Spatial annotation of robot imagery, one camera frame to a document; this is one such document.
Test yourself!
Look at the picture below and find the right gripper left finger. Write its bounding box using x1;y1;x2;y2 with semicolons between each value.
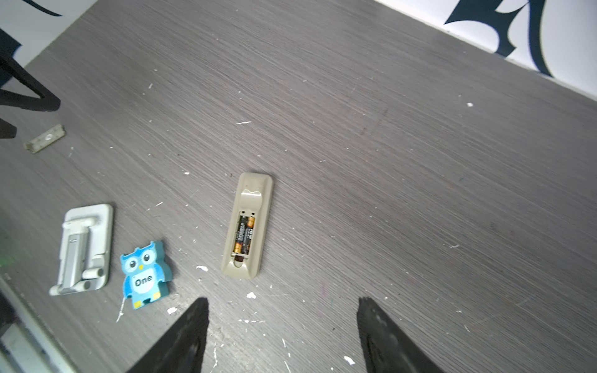
128;298;209;373

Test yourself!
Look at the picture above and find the white remote control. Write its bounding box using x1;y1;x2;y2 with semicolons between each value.
221;173;274;280

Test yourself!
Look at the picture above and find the white phone stand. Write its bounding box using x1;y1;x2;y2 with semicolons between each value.
49;204;113;296

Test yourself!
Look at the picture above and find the brown AA battery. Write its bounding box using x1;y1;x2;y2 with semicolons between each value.
241;216;255;255

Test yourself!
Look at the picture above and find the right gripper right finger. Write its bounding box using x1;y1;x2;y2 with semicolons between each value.
356;297;442;373

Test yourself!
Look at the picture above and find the beige battery cover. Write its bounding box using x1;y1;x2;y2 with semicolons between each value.
23;124;66;154

